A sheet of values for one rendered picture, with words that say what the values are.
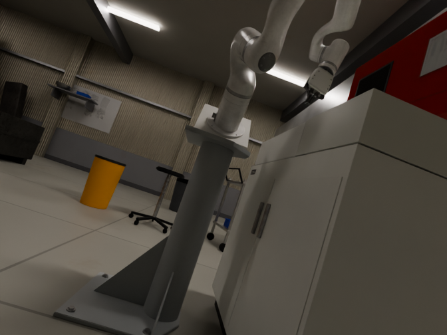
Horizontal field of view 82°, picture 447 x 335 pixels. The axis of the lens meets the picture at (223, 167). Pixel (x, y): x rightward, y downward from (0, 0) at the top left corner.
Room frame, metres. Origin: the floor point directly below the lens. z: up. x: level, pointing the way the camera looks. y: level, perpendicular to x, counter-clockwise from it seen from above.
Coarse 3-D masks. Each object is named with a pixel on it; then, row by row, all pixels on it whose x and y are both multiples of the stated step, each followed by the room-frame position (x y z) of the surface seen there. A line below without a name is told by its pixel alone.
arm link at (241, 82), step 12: (240, 36) 0.95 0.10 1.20; (252, 36) 0.92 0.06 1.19; (240, 48) 0.95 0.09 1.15; (240, 60) 1.01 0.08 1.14; (240, 72) 1.02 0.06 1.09; (252, 72) 1.05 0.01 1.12; (228, 84) 1.05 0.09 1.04; (240, 84) 1.02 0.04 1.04; (252, 84) 1.03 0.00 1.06; (240, 96) 1.05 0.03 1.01
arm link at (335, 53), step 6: (336, 42) 1.09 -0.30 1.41; (342, 42) 1.08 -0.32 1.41; (324, 48) 1.10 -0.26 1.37; (330, 48) 1.09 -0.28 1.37; (336, 48) 1.08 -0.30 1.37; (342, 48) 1.08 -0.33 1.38; (348, 48) 1.09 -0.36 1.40; (324, 54) 1.10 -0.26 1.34; (330, 54) 1.08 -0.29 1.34; (336, 54) 1.07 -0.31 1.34; (342, 54) 1.08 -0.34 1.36; (324, 60) 1.09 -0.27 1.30; (330, 60) 1.07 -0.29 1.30; (336, 60) 1.07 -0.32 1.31; (342, 60) 1.10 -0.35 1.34
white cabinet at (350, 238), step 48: (288, 192) 0.91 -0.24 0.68; (336, 192) 0.63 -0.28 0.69; (384, 192) 0.62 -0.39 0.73; (432, 192) 0.64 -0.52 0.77; (240, 240) 1.29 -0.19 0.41; (288, 240) 0.80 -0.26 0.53; (336, 240) 0.61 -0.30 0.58; (384, 240) 0.63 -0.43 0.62; (432, 240) 0.64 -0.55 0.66; (240, 288) 1.08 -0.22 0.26; (288, 288) 0.72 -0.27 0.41; (336, 288) 0.61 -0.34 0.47; (384, 288) 0.63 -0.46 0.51; (432, 288) 0.65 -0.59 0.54
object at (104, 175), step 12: (96, 156) 2.96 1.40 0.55; (96, 168) 2.94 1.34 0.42; (108, 168) 2.95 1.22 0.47; (120, 168) 3.05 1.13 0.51; (96, 180) 2.94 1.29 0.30; (108, 180) 2.98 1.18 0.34; (84, 192) 2.98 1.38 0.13; (96, 192) 2.95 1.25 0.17; (108, 192) 3.03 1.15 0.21; (84, 204) 2.96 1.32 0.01; (96, 204) 2.98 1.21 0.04
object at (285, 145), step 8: (296, 128) 1.03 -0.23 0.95; (280, 136) 1.20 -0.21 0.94; (288, 136) 1.09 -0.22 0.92; (296, 136) 1.01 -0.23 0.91; (264, 144) 1.43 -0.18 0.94; (272, 144) 1.28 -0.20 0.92; (280, 144) 1.16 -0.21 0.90; (288, 144) 1.06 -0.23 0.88; (296, 144) 0.98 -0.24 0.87; (264, 152) 1.38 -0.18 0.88; (272, 152) 1.24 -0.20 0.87; (280, 152) 1.13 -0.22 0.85; (288, 152) 1.04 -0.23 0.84; (296, 152) 0.96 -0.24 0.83; (256, 160) 1.49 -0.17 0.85; (264, 160) 1.33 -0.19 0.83; (272, 160) 1.20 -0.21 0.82
